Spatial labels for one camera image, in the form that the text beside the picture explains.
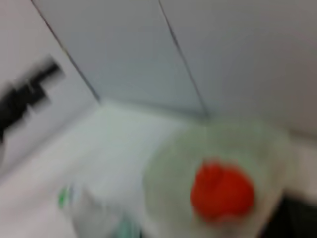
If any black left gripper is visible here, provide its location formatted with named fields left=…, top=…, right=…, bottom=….
left=0, top=58, right=66, bottom=142

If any clear green-label water bottle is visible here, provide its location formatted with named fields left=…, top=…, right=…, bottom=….
left=57, top=182, right=140, bottom=238

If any red-orange toy orange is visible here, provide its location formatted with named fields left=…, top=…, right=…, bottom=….
left=190, top=157, right=256, bottom=222

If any pale green glass fruit plate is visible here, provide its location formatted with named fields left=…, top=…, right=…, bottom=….
left=143, top=120, right=296, bottom=238

